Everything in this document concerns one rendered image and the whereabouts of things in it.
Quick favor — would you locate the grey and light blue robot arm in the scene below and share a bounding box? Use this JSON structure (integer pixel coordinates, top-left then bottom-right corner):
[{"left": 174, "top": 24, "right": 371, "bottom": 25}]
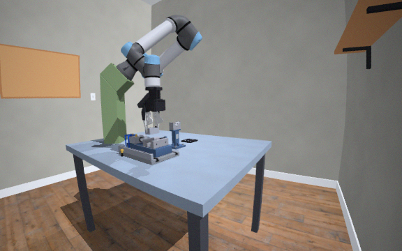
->
[{"left": 117, "top": 15, "right": 202, "bottom": 87}]

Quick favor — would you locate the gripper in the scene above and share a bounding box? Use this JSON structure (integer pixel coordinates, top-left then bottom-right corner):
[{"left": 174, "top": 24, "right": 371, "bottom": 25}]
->
[{"left": 142, "top": 86, "right": 165, "bottom": 133}]

